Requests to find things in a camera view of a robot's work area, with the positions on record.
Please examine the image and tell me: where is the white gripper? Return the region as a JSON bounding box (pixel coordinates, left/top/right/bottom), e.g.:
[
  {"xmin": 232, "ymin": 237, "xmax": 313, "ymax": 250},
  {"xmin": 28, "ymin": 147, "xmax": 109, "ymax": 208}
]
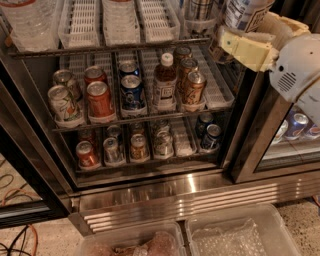
[{"xmin": 218, "ymin": 12, "xmax": 320, "ymax": 102}]

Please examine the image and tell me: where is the blue labelled plastic bottle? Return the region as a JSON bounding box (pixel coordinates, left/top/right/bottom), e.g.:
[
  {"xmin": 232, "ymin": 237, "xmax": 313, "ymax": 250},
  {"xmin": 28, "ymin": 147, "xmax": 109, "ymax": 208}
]
[{"xmin": 224, "ymin": 0, "xmax": 275, "ymax": 32}]

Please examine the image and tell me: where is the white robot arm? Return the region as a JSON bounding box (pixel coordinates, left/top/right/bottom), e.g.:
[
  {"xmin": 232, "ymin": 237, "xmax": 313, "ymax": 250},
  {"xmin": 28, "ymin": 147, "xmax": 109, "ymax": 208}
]
[{"xmin": 218, "ymin": 12, "xmax": 320, "ymax": 125}]

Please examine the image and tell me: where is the white empty shelf tray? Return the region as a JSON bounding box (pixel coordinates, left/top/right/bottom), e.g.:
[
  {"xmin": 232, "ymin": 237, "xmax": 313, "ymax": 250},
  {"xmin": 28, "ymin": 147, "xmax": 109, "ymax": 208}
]
[{"xmin": 191, "ymin": 46, "xmax": 234, "ymax": 109}]

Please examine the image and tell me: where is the brown tea bottle white cap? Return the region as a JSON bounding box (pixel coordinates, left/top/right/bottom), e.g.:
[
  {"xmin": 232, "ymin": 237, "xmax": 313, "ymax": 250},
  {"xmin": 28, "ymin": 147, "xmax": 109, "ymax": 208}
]
[{"xmin": 153, "ymin": 53, "xmax": 177, "ymax": 106}]

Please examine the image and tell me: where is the stainless steel display fridge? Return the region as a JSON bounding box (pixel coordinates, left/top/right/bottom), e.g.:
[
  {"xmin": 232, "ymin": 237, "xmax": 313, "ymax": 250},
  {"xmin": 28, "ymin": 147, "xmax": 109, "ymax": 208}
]
[{"xmin": 0, "ymin": 0, "xmax": 320, "ymax": 235}]

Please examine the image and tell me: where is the gold bottom shelf can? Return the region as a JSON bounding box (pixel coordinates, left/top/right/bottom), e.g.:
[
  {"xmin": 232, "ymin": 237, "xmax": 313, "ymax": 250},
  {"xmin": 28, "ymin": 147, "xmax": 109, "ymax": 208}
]
[{"xmin": 130, "ymin": 134, "xmax": 149, "ymax": 160}]

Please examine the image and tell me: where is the white top shelf tray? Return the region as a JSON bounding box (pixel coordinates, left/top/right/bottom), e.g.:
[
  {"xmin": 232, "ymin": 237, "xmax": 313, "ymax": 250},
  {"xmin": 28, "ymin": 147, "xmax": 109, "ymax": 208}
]
[{"xmin": 58, "ymin": 0, "xmax": 100, "ymax": 49}]

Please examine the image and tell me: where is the silver bottom shelf can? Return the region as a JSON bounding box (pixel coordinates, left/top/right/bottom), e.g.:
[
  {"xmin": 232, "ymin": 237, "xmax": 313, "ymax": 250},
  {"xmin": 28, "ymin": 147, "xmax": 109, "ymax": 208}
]
[{"xmin": 103, "ymin": 137, "xmax": 122, "ymax": 163}]

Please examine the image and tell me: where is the orange bottom shelf can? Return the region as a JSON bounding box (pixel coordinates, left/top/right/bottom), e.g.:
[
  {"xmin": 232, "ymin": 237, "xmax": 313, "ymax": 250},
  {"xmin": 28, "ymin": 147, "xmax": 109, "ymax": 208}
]
[{"xmin": 76, "ymin": 141, "xmax": 99, "ymax": 167}]

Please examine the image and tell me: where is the clear water bottle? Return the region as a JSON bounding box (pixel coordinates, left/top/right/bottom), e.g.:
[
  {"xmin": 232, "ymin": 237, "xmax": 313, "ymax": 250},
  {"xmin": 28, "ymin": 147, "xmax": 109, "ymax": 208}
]
[{"xmin": 0, "ymin": 0, "xmax": 63, "ymax": 52}]

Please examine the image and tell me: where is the silver striped tall can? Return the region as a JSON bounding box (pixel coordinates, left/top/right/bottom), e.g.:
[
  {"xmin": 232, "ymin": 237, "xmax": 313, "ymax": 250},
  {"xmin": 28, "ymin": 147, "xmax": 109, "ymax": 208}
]
[{"xmin": 186, "ymin": 0, "xmax": 214, "ymax": 22}]

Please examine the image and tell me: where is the blue can behind glass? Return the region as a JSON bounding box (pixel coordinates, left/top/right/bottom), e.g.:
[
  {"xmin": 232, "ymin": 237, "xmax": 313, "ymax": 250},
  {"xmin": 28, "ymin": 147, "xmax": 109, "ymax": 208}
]
[{"xmin": 284, "ymin": 113, "xmax": 309, "ymax": 140}]

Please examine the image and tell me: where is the gold middle coffee can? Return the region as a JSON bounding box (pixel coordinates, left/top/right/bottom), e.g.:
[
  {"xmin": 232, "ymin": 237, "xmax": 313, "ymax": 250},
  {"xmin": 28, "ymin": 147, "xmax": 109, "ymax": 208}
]
[{"xmin": 177, "ymin": 57, "xmax": 199, "ymax": 93}]

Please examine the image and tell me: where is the gold coffee can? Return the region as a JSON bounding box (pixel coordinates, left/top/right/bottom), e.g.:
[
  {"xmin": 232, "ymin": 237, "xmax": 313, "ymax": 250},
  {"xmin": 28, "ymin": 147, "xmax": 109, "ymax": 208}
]
[
  {"xmin": 173, "ymin": 46, "xmax": 192, "ymax": 66},
  {"xmin": 183, "ymin": 71, "xmax": 207, "ymax": 105},
  {"xmin": 177, "ymin": 57, "xmax": 199, "ymax": 93}
]

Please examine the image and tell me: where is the gold front coffee can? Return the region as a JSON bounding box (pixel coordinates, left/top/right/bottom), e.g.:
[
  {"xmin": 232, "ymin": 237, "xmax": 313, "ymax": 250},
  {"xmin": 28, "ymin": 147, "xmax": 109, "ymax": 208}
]
[{"xmin": 183, "ymin": 71, "xmax": 207, "ymax": 105}]

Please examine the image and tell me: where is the gold rear coffee can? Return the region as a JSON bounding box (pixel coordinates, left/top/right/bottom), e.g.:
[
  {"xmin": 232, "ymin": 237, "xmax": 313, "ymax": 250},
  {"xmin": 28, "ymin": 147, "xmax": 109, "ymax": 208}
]
[{"xmin": 173, "ymin": 46, "xmax": 192, "ymax": 66}]

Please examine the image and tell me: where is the blue bottom rear can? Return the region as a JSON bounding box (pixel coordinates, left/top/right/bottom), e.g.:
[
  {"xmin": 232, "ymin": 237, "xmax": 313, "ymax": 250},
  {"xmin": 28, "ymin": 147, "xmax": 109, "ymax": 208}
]
[{"xmin": 195, "ymin": 112, "xmax": 214, "ymax": 138}]

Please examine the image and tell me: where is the blue bottom front can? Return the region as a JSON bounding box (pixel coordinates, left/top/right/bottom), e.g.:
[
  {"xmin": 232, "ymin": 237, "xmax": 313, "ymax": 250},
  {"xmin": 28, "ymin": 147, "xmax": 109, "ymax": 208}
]
[{"xmin": 200, "ymin": 124, "xmax": 221, "ymax": 150}]

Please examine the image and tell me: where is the blue rear soda can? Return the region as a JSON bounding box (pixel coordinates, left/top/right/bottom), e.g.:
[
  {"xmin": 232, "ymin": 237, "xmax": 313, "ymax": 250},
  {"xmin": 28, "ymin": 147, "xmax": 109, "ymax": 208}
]
[{"xmin": 119, "ymin": 60, "xmax": 140, "ymax": 78}]

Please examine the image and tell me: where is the blue soda can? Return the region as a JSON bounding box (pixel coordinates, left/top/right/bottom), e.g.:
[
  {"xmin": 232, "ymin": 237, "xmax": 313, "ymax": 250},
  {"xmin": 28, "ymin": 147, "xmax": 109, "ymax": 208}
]
[
  {"xmin": 120, "ymin": 75, "xmax": 145, "ymax": 110},
  {"xmin": 119, "ymin": 60, "xmax": 140, "ymax": 78}
]

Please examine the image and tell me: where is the blue front soda can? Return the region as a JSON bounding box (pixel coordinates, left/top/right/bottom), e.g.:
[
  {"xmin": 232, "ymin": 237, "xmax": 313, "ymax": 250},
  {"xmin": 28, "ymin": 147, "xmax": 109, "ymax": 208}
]
[{"xmin": 120, "ymin": 75, "xmax": 145, "ymax": 110}]

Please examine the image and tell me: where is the white green bottom can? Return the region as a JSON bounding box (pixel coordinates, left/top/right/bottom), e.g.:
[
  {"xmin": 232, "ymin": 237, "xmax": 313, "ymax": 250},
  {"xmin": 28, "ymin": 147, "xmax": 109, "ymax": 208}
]
[{"xmin": 154, "ymin": 131, "xmax": 173, "ymax": 157}]

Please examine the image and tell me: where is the orange rear soda can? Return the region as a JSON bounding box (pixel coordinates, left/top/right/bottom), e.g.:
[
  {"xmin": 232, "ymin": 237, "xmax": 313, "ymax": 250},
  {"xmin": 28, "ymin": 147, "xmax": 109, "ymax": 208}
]
[{"xmin": 84, "ymin": 66, "xmax": 107, "ymax": 85}]

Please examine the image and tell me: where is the orange soda can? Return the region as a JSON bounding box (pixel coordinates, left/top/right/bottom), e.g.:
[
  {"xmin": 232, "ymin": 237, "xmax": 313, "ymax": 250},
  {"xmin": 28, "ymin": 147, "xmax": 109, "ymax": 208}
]
[
  {"xmin": 84, "ymin": 66, "xmax": 107, "ymax": 85},
  {"xmin": 87, "ymin": 81, "xmax": 115, "ymax": 117}
]

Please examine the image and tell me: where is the orange front soda can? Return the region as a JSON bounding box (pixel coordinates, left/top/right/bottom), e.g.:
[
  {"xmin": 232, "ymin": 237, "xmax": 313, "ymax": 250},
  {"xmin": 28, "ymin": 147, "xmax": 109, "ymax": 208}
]
[{"xmin": 87, "ymin": 81, "xmax": 115, "ymax": 117}]

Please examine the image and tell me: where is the right clear plastic bin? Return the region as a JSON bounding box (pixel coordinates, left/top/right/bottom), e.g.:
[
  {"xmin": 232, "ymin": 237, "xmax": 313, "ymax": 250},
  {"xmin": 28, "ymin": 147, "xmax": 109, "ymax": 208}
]
[{"xmin": 185, "ymin": 204, "xmax": 302, "ymax": 256}]

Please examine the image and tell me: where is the clear plastic bin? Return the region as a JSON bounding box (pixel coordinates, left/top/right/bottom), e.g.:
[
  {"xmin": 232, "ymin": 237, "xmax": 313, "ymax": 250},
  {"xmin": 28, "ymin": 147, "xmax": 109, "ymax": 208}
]
[
  {"xmin": 185, "ymin": 204, "xmax": 302, "ymax": 256},
  {"xmin": 74, "ymin": 221, "xmax": 186, "ymax": 256}
]

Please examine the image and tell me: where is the silver rear soda can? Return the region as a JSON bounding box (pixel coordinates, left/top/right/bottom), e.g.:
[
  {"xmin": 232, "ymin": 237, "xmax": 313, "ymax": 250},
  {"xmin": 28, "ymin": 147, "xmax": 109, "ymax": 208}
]
[{"xmin": 53, "ymin": 69, "xmax": 82, "ymax": 101}]

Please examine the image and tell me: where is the white green soda can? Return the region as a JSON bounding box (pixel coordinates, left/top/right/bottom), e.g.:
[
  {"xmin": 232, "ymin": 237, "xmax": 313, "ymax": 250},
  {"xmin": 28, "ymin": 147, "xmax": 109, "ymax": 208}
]
[{"xmin": 47, "ymin": 85, "xmax": 82, "ymax": 122}]

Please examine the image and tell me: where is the left clear plastic bin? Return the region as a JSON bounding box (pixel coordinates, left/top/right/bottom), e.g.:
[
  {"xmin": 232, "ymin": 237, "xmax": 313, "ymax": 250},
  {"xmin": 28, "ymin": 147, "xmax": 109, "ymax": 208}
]
[{"xmin": 74, "ymin": 221, "xmax": 186, "ymax": 256}]

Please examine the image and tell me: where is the orange floor cable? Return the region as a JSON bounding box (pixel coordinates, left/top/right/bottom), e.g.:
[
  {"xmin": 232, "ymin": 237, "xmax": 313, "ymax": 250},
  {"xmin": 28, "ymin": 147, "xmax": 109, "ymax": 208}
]
[{"xmin": 0, "ymin": 188, "xmax": 39, "ymax": 256}]

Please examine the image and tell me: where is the black floor cable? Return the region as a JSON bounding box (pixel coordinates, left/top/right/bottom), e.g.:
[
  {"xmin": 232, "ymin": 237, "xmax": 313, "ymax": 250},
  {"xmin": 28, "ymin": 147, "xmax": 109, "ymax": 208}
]
[{"xmin": 0, "ymin": 159, "xmax": 29, "ymax": 256}]

